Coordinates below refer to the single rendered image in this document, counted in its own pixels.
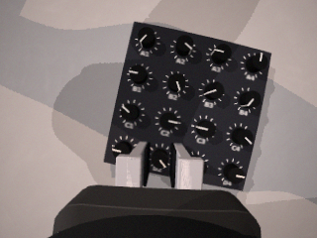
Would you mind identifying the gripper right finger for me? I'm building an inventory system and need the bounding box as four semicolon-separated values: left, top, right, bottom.
169;143;204;189

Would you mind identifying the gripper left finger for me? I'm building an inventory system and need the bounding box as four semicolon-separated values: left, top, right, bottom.
116;142;151;187

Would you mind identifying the black square knob box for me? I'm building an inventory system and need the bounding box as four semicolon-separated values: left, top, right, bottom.
103;21;271;191

